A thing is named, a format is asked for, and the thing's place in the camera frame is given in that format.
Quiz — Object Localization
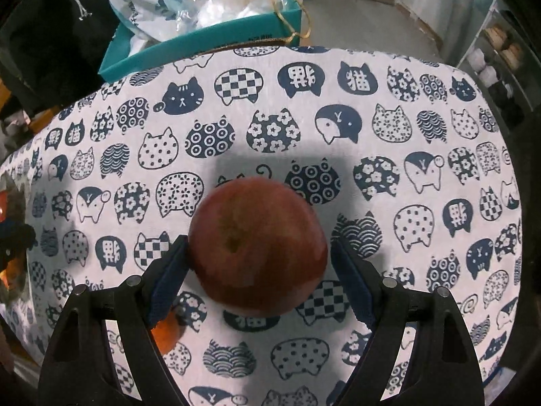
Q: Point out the clear glass bowl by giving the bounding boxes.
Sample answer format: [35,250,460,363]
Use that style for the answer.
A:
[0,171,33,225]

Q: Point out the clear plastic bag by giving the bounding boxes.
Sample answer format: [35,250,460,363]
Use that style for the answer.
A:
[178,0,280,30]

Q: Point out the dark hanging clothes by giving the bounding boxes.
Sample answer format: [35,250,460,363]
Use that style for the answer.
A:
[0,0,123,111]

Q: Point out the shoe rack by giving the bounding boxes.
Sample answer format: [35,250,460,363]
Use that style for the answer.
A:
[456,4,537,132]

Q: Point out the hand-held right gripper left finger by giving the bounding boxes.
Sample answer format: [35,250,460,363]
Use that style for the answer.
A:
[37,234,191,406]

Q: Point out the red apple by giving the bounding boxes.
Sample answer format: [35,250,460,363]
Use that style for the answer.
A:
[188,176,328,318]

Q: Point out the yellow string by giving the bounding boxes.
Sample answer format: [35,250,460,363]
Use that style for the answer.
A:
[258,0,312,45]

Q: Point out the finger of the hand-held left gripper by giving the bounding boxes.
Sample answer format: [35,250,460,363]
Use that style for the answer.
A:
[0,219,38,263]

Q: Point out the cat print tablecloth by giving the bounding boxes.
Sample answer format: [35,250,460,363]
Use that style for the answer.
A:
[0,44,525,406]

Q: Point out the teal box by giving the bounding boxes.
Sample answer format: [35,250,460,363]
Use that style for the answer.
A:
[99,0,313,81]

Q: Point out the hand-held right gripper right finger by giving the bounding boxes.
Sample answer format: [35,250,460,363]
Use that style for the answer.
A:
[330,241,485,406]

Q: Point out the white printed plastic bag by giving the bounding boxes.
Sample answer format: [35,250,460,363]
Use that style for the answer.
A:
[55,0,212,43]

